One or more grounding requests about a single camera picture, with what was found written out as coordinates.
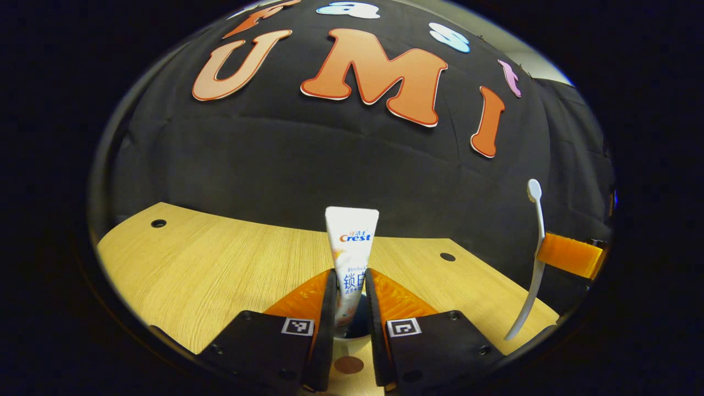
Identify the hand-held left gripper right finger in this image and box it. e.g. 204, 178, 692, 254
364, 268, 504, 392

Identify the white toothpaste tube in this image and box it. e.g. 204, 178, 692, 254
324, 206, 380, 337

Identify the white toothbrush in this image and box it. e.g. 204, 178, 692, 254
505, 179, 546, 342

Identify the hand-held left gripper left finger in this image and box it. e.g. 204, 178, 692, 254
195, 268, 337, 394

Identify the light blue cup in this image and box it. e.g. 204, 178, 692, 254
332, 297, 377, 376

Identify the wooden desktop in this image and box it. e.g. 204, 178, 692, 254
96, 202, 560, 396

